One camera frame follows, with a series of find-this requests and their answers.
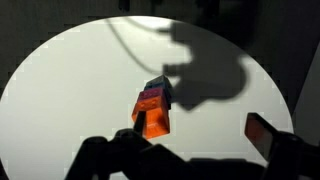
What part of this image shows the orange toy block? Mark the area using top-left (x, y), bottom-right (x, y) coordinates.
top-left (132, 96), bottom-right (170, 139)

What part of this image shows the blue toy block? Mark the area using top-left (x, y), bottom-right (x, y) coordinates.
top-left (144, 83), bottom-right (172, 90)

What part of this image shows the round white table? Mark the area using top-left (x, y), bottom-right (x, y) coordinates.
top-left (0, 16), bottom-right (293, 180)

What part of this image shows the magenta toy block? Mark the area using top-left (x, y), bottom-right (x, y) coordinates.
top-left (138, 87), bottom-right (171, 109)

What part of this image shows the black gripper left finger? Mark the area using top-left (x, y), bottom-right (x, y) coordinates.
top-left (65, 111), bottom-right (190, 180)

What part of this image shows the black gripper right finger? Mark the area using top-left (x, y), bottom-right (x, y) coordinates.
top-left (190, 112), bottom-right (320, 180)

